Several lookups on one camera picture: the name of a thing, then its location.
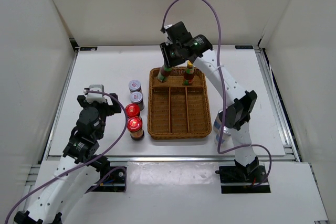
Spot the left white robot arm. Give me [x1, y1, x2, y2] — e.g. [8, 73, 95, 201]
[14, 88, 127, 223]

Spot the near grey-lid spice jar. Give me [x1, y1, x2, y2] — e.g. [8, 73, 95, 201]
[130, 91, 144, 111]

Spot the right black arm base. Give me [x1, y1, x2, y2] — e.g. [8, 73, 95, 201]
[215, 165, 271, 194]

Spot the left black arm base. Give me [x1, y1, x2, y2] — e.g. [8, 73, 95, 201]
[86, 166, 127, 194]

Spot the left black corner label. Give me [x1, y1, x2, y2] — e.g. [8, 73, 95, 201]
[79, 47, 98, 51]

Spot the brown wicker divided basket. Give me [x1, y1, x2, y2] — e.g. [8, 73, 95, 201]
[147, 67, 212, 140]

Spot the right black corner label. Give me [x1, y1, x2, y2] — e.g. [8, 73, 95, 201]
[235, 45, 254, 50]

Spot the near red-lid sauce jar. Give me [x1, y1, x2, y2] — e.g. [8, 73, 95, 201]
[127, 116, 144, 141]

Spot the red-lid sauce jar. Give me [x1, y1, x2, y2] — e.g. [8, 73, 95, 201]
[125, 103, 142, 120]
[127, 116, 144, 141]

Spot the grey-lid spice jar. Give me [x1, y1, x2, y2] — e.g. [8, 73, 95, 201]
[128, 80, 142, 93]
[130, 91, 144, 111]

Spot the yellow-cap sauce bottle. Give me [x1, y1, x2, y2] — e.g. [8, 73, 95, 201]
[183, 61, 195, 86]
[157, 65, 172, 82]

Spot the silver-cap white bottle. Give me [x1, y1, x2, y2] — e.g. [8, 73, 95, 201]
[213, 126, 231, 145]
[213, 109, 223, 133]

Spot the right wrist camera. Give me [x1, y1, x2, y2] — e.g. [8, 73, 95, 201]
[161, 22, 192, 44]

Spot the far red-lid sauce jar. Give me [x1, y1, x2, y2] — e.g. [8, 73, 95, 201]
[125, 103, 142, 120]

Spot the far grey-lid spice jar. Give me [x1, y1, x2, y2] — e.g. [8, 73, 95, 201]
[128, 80, 142, 93]

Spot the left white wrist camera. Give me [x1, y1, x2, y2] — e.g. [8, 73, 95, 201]
[83, 84, 107, 104]

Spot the black corner label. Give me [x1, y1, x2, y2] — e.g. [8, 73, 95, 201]
[79, 47, 98, 51]
[235, 45, 254, 50]

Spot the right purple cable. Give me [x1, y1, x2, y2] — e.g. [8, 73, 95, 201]
[162, 0, 272, 188]

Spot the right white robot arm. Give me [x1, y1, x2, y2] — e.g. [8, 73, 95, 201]
[160, 22, 259, 182]

